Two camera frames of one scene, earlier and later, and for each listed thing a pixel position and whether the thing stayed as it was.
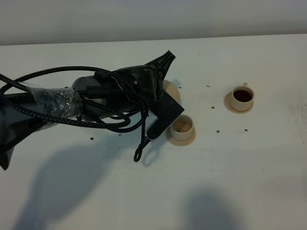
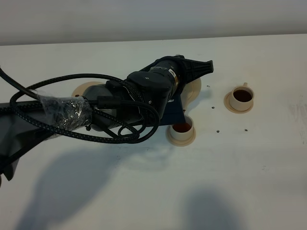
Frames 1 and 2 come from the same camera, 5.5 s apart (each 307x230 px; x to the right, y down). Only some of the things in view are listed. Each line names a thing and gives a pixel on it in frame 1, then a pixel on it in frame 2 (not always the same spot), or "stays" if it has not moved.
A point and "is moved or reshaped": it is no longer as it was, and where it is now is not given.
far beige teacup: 242,97 stays
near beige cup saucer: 183,143 stays
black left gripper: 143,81 -> 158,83
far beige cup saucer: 226,101 stays
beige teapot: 171,89 is moved or reshaped
